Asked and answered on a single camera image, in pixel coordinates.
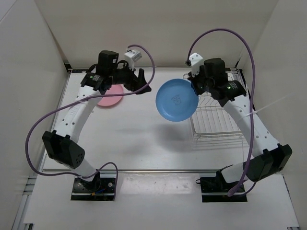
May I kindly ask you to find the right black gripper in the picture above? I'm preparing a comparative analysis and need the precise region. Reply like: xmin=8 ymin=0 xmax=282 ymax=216
xmin=188 ymin=66 xmax=214 ymax=96

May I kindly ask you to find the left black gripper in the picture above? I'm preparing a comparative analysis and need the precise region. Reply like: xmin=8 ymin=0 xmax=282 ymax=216
xmin=108 ymin=60 xmax=151 ymax=94

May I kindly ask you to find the pink plate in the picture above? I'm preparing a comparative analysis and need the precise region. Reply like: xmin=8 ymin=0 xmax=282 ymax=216
xmin=97 ymin=85 xmax=124 ymax=107

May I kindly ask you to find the blue plate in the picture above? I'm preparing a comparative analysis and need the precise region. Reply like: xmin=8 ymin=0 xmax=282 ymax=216
xmin=155 ymin=79 xmax=199 ymax=122

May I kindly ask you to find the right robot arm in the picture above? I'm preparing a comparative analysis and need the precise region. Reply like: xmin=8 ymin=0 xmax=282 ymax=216
xmin=187 ymin=53 xmax=292 ymax=192

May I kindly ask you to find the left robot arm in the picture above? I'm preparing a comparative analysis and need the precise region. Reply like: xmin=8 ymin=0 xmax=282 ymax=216
xmin=42 ymin=49 xmax=151 ymax=192

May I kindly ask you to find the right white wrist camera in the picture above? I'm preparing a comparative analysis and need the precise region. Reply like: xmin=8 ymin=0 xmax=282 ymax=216
xmin=185 ymin=53 xmax=204 ymax=77

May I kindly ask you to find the wire dish rack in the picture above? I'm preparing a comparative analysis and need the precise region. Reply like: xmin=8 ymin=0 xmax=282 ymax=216
xmin=183 ymin=71 xmax=247 ymax=144

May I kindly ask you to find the white cable tie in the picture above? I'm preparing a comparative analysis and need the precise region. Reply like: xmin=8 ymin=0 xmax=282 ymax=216
xmin=240 ymin=92 xmax=295 ymax=120

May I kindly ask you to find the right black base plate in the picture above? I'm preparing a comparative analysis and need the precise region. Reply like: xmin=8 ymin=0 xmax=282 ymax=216
xmin=195 ymin=177 xmax=248 ymax=203

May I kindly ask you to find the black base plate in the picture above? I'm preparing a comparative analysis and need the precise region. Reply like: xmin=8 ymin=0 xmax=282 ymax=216
xmin=71 ymin=173 xmax=117 ymax=201
xmin=195 ymin=177 xmax=248 ymax=203

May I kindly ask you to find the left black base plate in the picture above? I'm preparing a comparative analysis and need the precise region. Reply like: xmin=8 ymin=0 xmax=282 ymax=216
xmin=71 ymin=173 xmax=117 ymax=201

